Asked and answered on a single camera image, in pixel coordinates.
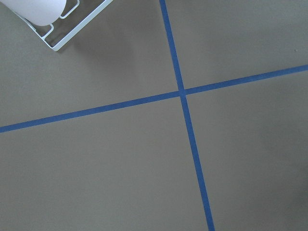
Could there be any white cup in rack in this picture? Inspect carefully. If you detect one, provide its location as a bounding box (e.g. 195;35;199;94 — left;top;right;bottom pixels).
1;0;66;26

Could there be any white wire cup rack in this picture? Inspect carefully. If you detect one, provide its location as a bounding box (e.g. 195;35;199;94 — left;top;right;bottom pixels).
21;0;112;51

